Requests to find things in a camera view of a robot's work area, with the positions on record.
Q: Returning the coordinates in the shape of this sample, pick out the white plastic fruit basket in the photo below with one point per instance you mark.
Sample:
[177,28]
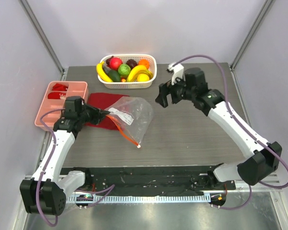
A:
[124,84]

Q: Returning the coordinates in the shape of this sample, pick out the orange fruit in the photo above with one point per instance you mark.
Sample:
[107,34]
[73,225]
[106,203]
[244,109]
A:
[144,62]

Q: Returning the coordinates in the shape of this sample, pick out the pink compartment tray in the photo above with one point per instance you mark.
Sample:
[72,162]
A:
[75,88]

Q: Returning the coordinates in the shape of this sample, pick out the yellow banana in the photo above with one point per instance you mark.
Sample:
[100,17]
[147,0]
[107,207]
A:
[140,69]
[101,73]

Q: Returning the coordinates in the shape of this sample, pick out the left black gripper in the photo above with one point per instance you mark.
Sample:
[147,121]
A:
[98,114]

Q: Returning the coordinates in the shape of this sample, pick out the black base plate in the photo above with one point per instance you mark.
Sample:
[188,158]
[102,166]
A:
[157,180]

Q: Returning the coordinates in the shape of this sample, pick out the red apple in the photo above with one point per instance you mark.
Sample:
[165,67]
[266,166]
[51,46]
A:
[115,63]

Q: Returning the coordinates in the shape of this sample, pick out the yellow lemon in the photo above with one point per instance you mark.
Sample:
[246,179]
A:
[143,77]

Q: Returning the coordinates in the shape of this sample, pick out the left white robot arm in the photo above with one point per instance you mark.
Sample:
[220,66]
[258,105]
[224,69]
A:
[45,193]

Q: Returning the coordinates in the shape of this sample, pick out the red item in tray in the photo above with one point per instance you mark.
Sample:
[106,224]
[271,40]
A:
[58,92]

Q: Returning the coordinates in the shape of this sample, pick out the dark purple fruit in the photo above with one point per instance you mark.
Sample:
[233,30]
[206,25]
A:
[131,63]

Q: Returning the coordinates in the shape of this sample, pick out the clear zip top bag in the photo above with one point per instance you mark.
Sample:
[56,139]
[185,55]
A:
[132,116]

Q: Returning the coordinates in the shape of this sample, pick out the green round fruit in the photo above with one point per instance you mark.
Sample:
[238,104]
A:
[124,70]

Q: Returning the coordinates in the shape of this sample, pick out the red folded cloth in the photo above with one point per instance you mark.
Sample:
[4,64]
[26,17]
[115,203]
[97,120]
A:
[104,100]

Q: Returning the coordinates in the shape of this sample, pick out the dark green avocado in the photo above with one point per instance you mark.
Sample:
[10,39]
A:
[114,76]

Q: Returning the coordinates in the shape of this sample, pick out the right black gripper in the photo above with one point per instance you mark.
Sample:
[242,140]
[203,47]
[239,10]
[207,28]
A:
[169,93]

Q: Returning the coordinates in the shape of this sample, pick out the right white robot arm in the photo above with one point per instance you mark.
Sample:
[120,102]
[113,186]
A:
[260,154]

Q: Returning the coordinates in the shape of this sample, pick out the white slotted cable duct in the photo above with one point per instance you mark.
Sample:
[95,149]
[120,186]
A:
[83,199]

